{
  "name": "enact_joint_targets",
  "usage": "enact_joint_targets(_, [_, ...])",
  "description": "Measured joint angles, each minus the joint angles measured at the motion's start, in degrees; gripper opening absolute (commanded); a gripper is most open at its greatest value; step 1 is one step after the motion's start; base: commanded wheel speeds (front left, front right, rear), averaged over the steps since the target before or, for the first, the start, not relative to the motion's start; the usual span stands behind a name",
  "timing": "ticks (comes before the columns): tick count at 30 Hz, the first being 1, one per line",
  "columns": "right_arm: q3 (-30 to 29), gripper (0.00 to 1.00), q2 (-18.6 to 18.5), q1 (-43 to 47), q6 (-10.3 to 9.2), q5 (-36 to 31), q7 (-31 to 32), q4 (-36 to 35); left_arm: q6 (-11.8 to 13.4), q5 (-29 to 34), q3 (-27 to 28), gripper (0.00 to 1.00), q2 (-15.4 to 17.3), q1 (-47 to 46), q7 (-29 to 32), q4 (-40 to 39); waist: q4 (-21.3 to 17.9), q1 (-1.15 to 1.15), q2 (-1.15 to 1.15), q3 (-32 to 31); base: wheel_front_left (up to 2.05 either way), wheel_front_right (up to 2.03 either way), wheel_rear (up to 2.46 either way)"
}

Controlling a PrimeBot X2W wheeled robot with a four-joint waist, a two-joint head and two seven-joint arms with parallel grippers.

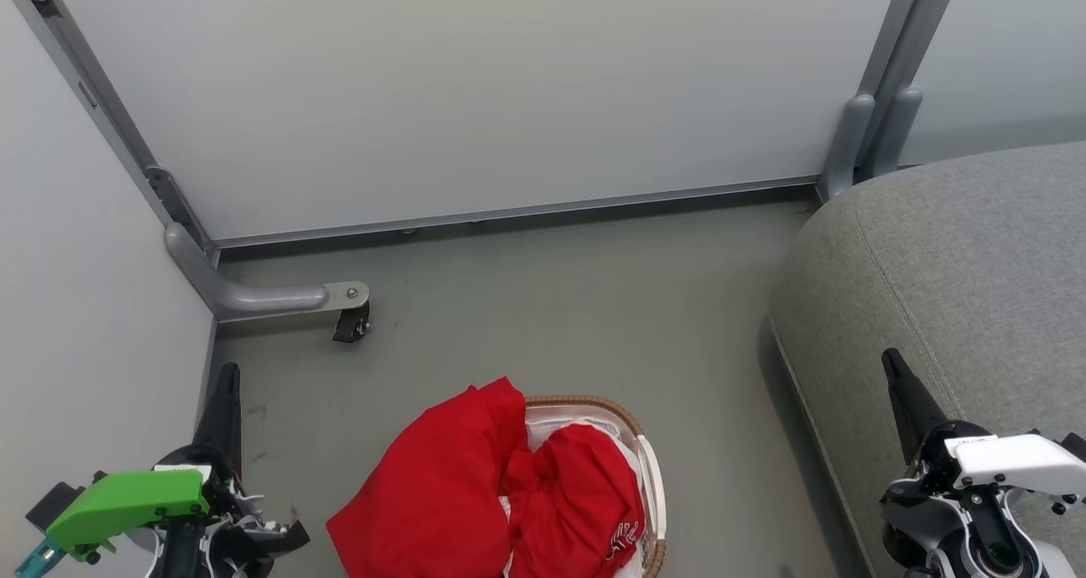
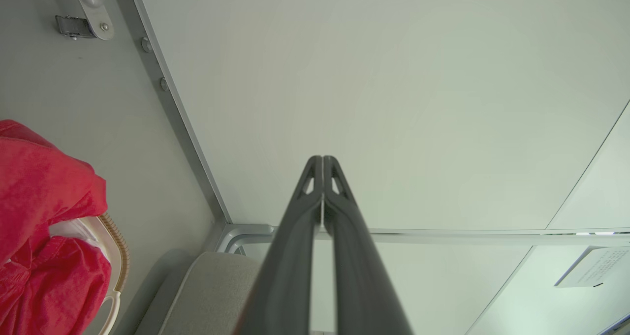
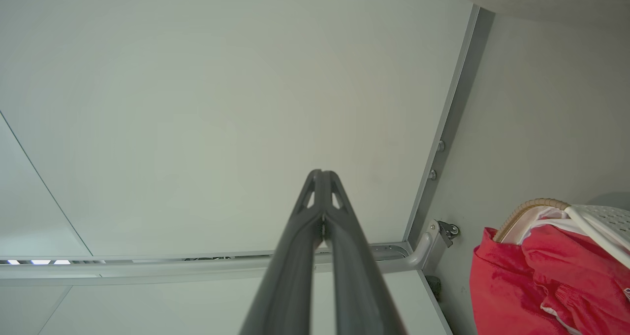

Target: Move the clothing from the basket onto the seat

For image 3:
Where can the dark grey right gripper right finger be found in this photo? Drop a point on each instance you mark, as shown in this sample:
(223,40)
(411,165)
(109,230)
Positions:
(357,276)

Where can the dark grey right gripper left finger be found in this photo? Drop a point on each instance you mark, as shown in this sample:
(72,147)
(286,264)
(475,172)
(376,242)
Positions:
(290,276)

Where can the red garment with white stripes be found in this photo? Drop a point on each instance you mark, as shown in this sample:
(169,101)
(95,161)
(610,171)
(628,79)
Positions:
(541,286)

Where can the small black caster wheel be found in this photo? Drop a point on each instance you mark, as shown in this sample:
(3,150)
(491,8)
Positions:
(449,231)

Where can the white plastic laundry basket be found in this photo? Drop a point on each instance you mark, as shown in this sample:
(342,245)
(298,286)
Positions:
(598,227)

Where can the grey metal partition frame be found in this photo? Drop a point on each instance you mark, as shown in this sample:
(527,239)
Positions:
(315,263)

